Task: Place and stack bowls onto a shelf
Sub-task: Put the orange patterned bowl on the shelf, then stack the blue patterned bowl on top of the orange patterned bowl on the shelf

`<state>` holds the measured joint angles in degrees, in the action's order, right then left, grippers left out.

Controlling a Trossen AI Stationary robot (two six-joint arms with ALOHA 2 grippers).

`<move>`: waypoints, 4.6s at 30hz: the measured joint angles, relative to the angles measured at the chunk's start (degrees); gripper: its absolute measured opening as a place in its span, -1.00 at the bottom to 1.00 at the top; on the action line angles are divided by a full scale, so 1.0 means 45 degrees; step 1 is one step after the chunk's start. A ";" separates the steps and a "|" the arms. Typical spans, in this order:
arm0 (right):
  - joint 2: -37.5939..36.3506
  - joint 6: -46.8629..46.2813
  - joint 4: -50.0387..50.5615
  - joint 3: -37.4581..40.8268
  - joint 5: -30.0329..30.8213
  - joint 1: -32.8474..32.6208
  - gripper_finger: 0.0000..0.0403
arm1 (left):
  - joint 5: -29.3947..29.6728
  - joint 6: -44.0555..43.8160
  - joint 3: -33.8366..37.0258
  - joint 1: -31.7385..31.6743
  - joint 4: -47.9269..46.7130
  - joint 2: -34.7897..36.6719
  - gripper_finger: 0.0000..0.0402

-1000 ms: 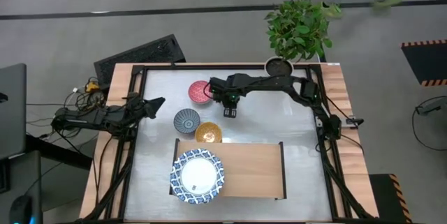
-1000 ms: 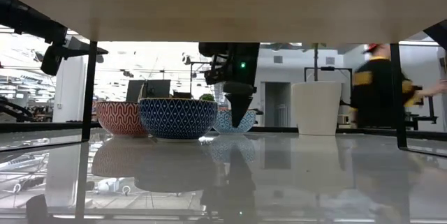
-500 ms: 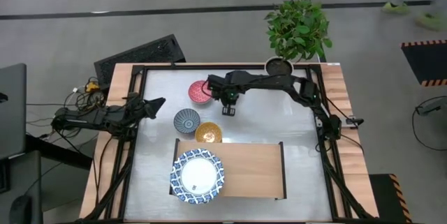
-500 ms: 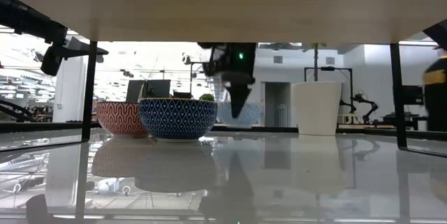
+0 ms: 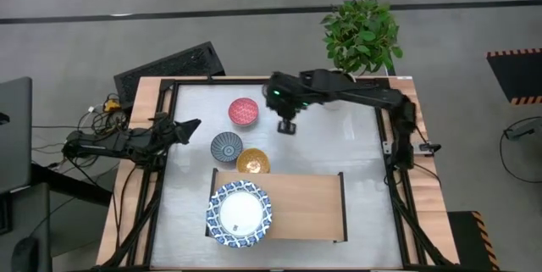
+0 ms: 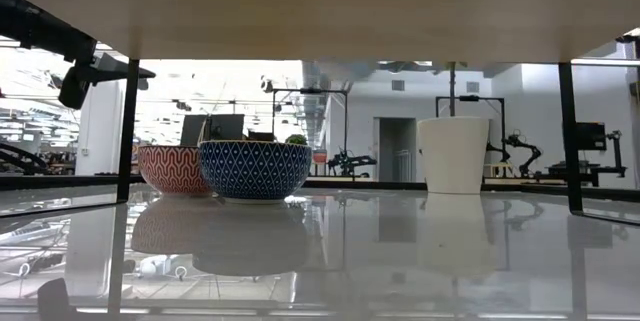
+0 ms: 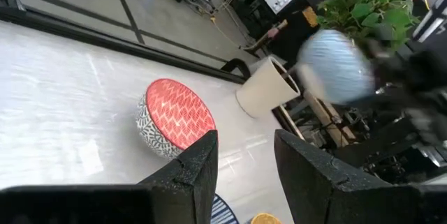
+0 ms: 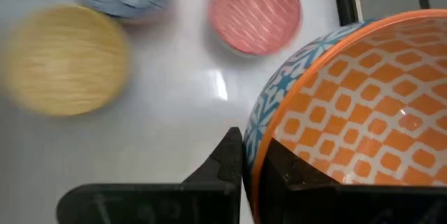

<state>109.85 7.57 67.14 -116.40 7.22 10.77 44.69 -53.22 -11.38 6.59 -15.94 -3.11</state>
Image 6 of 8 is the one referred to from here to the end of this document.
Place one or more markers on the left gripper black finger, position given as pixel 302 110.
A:
pixel 125 71

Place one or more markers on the red wave-patterned bowl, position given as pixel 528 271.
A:
pixel 170 171

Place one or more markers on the dark blue diamond-patterned bowl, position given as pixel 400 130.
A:
pixel 255 171

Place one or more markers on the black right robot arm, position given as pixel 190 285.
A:
pixel 630 39

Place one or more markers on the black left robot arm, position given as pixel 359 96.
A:
pixel 35 28

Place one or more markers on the black background robot arm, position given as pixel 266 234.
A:
pixel 525 145
pixel 350 163
pixel 20 160

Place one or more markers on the light wooden shelf board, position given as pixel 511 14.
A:
pixel 320 11

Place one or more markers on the large dark monitor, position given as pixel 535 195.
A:
pixel 225 128

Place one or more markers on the small dark monitor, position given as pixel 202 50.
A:
pixel 261 136

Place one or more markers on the green plant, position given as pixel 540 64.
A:
pixel 296 139

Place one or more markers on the grey vertical pole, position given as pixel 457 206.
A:
pixel 452 86

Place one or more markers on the white plant pot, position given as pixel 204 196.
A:
pixel 452 156

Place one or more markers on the small wooden stool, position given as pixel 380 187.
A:
pixel 497 168

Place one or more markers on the dark monitor on stand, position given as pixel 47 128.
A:
pixel 592 136

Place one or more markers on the black background workstation rig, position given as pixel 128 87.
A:
pixel 617 153

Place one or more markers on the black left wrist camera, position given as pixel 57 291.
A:
pixel 75 91

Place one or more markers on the black table edge rail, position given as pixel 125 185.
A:
pixel 60 182

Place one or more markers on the black metal camera frame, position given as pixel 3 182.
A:
pixel 470 98
pixel 310 91

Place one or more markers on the silver ceiling air duct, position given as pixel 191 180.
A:
pixel 315 101

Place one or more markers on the grey wall vent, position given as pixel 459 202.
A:
pixel 472 86
pixel 398 85

